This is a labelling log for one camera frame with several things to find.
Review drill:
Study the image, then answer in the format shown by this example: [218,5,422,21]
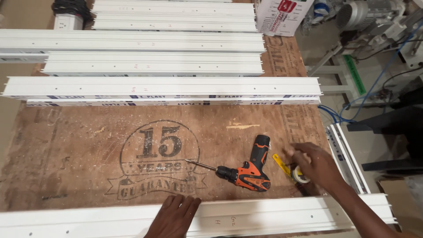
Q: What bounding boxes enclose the yellow measuring tape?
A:
[272,153,311,184]

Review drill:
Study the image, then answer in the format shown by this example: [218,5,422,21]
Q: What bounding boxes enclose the blue cables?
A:
[318,20,423,125]

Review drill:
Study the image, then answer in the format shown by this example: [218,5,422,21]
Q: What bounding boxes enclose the long white plastic profile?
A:
[0,193,398,238]
[0,29,267,54]
[1,77,323,100]

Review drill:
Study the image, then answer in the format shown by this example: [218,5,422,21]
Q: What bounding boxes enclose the person's left hand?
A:
[144,194,202,238]

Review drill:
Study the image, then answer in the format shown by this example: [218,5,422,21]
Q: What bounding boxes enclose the black cable bundle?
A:
[51,0,94,24]

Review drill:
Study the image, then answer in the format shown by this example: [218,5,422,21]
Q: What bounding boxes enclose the small white box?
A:
[53,13,84,31]

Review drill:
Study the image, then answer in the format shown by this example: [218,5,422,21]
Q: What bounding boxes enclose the green label strip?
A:
[343,54,367,96]

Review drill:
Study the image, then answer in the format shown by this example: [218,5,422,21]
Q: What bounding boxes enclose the black stand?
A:
[347,87,423,172]

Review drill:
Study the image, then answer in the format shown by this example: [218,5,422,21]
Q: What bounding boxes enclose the person's right hand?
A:
[285,142,345,195]

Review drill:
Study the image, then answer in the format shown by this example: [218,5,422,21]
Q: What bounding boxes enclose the orange black cordless drill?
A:
[184,134,272,192]

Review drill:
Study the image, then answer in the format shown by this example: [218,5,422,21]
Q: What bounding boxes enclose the white red cardboard box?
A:
[255,0,315,37]

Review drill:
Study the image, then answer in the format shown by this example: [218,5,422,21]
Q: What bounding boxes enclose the white profile with blue print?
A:
[26,97,321,107]
[325,126,362,195]

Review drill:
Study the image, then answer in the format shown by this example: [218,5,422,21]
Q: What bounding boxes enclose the grey workshop machine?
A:
[306,0,423,101]

